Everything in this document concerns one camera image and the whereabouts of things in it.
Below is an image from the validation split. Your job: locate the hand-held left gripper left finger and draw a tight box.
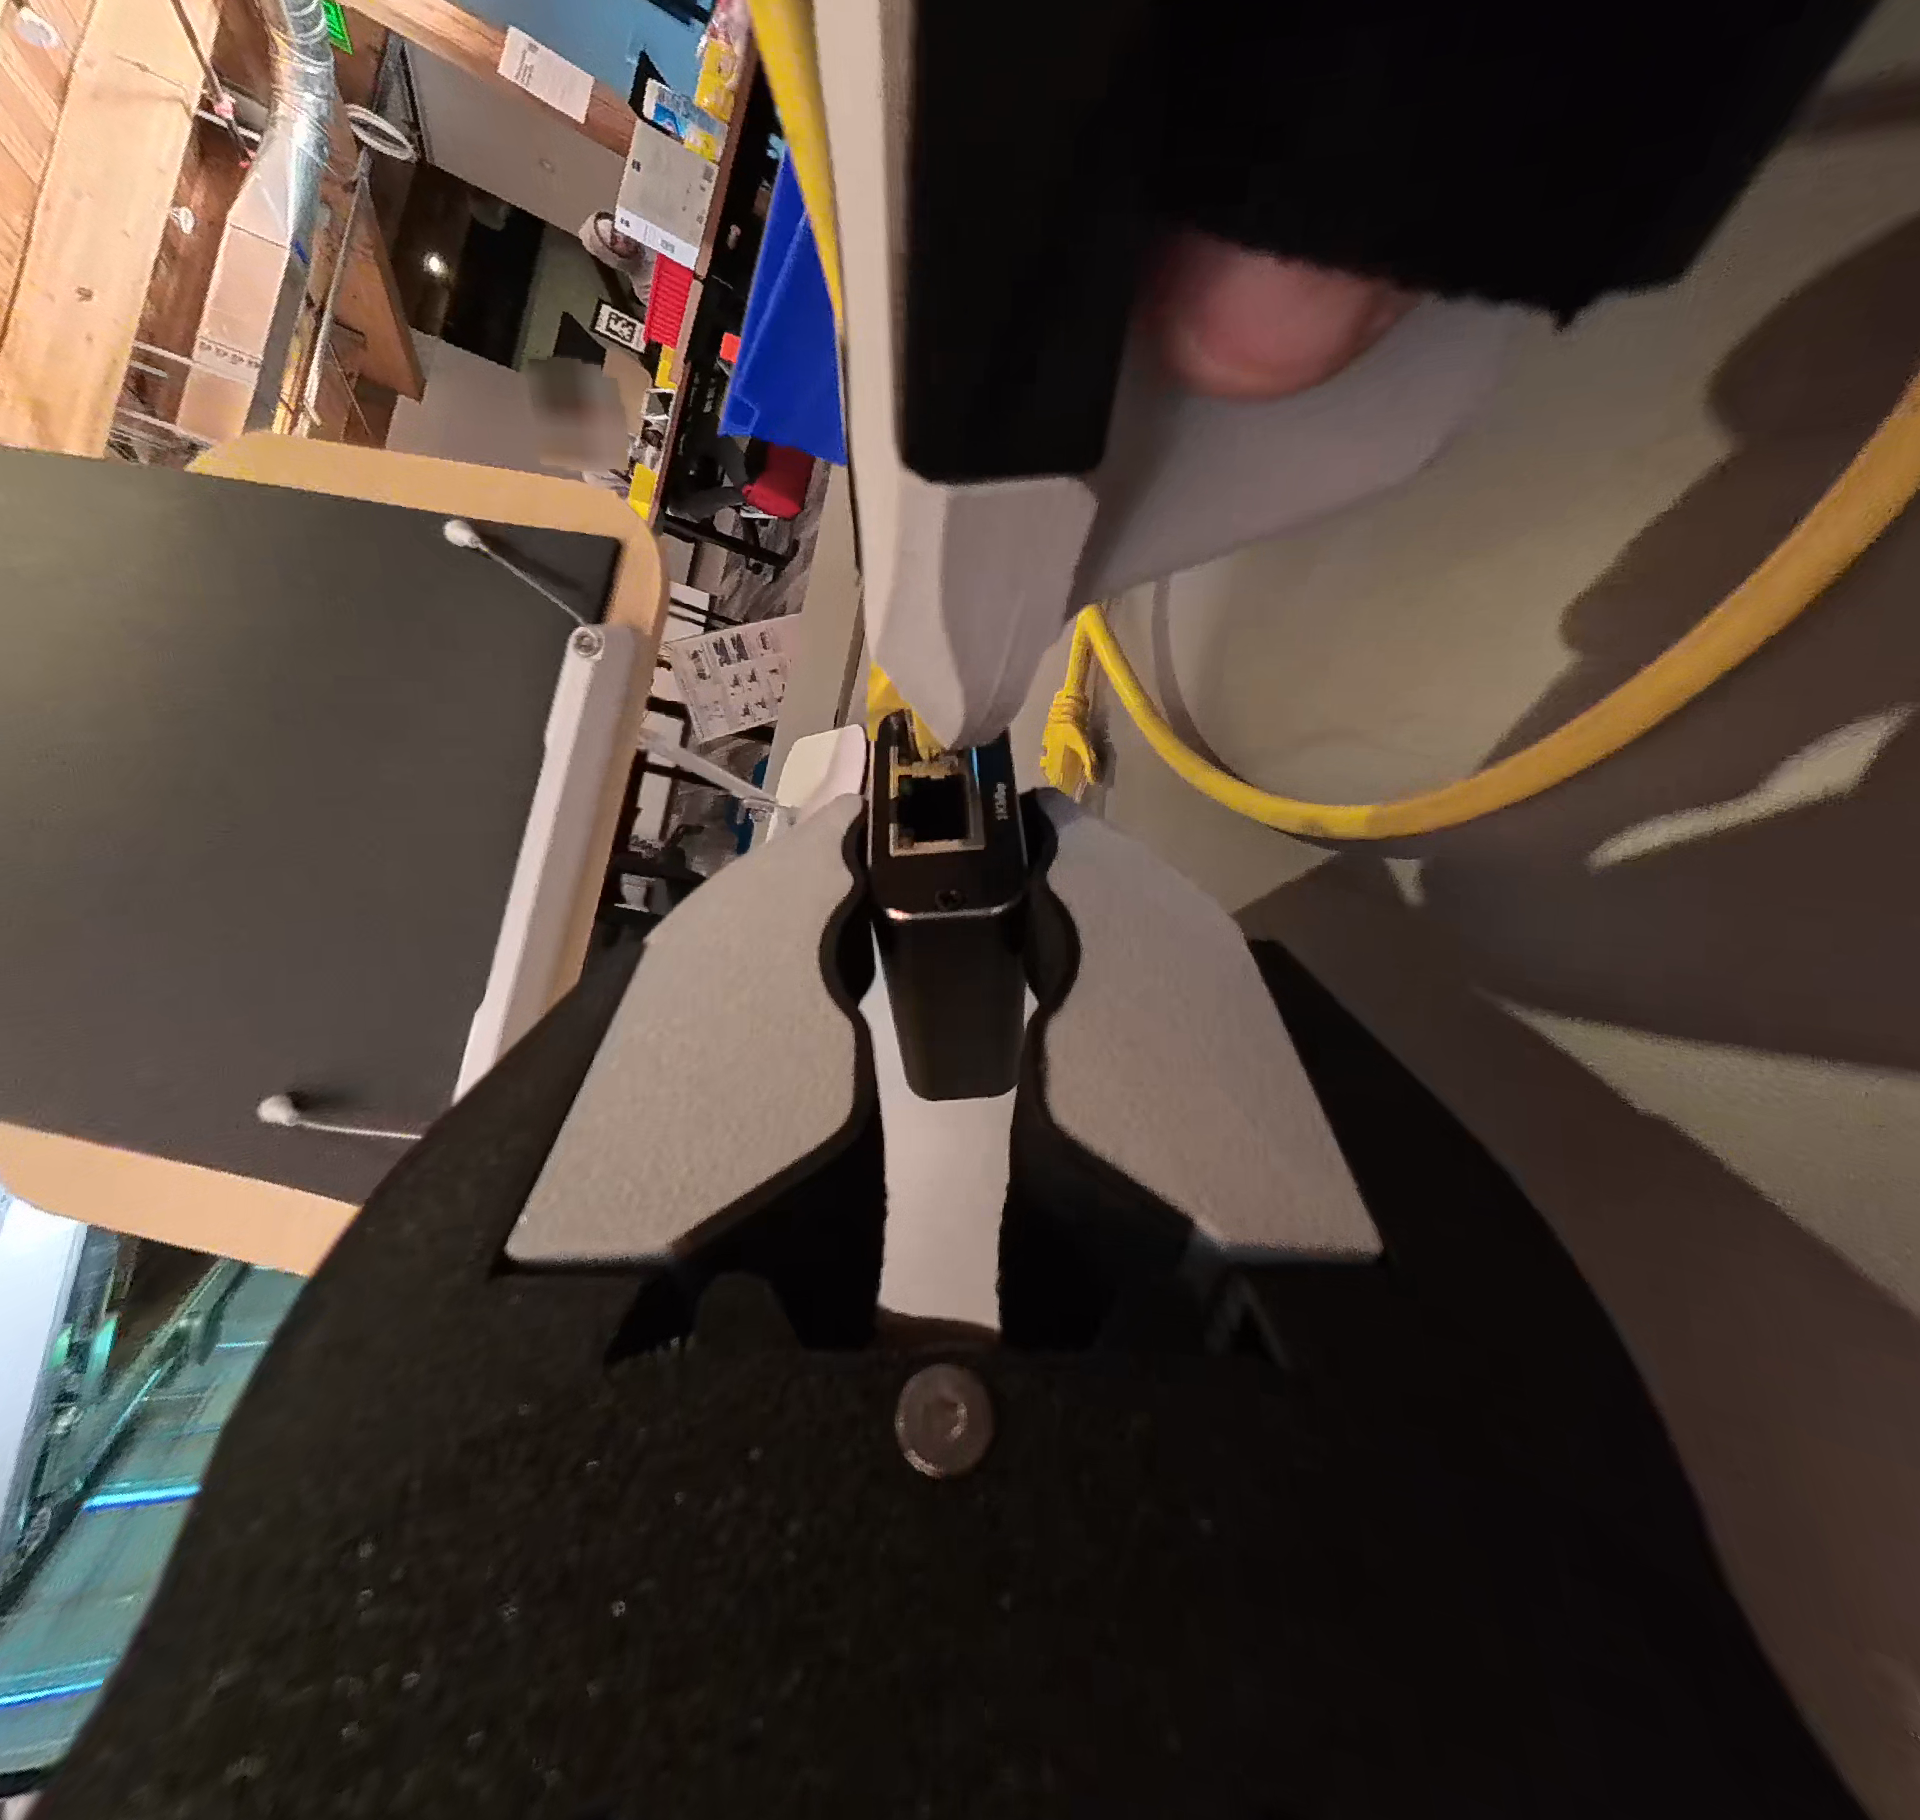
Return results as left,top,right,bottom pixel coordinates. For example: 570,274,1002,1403
503,788,885,1349

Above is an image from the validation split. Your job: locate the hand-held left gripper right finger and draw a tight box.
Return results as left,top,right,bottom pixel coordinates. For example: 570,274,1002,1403
997,788,1384,1349

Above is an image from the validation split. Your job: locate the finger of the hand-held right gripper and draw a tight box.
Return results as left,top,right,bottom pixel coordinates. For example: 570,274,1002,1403
810,0,1101,751

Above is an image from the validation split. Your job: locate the black ethernet port adapter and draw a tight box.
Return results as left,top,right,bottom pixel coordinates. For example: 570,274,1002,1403
869,710,1035,1103

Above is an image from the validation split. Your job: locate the yellow ethernet cable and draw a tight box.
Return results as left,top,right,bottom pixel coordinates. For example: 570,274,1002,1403
719,0,1920,847

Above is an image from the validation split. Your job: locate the blue plastic bin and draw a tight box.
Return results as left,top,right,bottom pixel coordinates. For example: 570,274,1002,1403
717,148,848,464

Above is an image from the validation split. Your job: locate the person's right hand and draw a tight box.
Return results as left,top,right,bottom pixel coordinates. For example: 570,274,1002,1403
1162,234,1419,403

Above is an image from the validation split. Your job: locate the printed paper sign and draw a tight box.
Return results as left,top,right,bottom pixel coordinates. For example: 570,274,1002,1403
667,612,802,743

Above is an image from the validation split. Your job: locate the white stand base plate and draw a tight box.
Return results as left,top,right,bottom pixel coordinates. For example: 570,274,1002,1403
764,723,871,839

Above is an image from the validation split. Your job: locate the silver ventilation duct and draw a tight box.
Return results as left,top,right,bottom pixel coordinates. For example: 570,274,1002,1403
239,0,338,427

